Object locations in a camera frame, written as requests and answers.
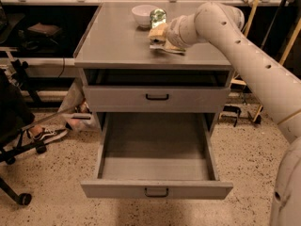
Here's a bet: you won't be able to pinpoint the grey drawer cabinet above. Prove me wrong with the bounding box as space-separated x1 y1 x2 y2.
75 2 233 130

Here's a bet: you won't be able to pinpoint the black drawer handle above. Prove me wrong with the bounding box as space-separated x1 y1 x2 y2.
144 187 169 198
145 93 169 101

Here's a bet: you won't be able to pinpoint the black office chair base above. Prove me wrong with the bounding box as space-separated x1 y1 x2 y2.
0 130 47 205

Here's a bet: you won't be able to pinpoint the black lower drawer handle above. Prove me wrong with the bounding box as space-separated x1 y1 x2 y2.
144 187 169 198

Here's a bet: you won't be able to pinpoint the dark box on shelf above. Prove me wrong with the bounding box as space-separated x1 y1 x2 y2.
27 23 62 38

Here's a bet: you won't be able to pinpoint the wooden frame stand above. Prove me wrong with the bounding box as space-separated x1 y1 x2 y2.
230 0 301 124

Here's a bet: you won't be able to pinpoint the green soda can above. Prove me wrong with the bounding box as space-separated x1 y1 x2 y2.
150 8 166 28

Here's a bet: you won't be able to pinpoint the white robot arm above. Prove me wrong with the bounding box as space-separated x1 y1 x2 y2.
149 2 301 226

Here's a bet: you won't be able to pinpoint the closed grey upper drawer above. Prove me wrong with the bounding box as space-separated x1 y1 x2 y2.
83 86 230 113

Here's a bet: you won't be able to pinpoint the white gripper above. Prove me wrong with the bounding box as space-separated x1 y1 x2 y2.
148 14 200 48

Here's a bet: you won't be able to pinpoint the black and white sneaker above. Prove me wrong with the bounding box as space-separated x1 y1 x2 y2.
33 128 68 144

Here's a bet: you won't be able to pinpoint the black upper drawer handle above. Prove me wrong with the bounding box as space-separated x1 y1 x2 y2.
145 93 169 101

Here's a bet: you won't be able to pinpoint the seated person dark trousers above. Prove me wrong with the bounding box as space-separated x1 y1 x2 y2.
0 69 35 136

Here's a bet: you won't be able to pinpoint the green chip bag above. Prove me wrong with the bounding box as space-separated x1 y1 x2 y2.
150 41 186 55

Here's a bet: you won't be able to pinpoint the white ceramic bowl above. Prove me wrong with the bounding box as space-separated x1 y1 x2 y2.
132 5 157 28

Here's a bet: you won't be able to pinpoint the open grey bottom drawer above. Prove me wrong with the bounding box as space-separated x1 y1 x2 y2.
81 113 233 200

